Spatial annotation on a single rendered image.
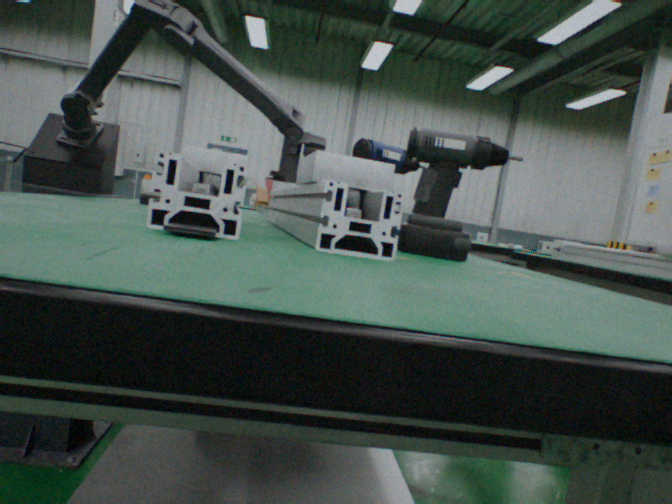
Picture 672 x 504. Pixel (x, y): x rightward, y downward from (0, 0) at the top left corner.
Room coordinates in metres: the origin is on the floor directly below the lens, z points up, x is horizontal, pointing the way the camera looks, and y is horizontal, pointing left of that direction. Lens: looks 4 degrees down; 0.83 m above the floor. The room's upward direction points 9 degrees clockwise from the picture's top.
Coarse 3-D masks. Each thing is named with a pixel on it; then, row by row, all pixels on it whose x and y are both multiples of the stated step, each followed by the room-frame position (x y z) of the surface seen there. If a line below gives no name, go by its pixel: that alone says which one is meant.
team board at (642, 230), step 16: (656, 128) 3.71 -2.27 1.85; (656, 144) 3.67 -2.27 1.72; (656, 160) 3.63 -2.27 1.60; (640, 176) 3.77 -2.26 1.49; (656, 176) 3.60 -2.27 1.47; (640, 192) 3.74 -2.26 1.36; (656, 192) 3.57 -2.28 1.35; (640, 208) 3.70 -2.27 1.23; (656, 208) 3.54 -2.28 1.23; (640, 224) 3.67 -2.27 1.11; (656, 224) 3.51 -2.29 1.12; (640, 240) 3.64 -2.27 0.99; (656, 240) 3.48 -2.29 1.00
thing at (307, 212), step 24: (288, 192) 0.91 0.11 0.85; (312, 192) 0.64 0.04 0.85; (336, 192) 0.61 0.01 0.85; (384, 192) 0.58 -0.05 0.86; (288, 216) 0.86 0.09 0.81; (312, 216) 0.68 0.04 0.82; (336, 216) 0.57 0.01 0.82; (360, 216) 0.61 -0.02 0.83; (384, 216) 0.60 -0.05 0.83; (312, 240) 0.59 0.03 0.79; (336, 240) 0.57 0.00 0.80; (360, 240) 0.65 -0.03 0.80; (384, 240) 0.58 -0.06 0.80
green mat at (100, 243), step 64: (0, 192) 0.74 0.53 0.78; (0, 256) 0.23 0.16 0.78; (64, 256) 0.26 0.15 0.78; (128, 256) 0.29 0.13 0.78; (192, 256) 0.34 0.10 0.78; (256, 256) 0.41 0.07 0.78; (320, 256) 0.50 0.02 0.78; (384, 320) 0.22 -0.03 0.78; (448, 320) 0.25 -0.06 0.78; (512, 320) 0.28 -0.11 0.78; (576, 320) 0.32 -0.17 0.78; (640, 320) 0.38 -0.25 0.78
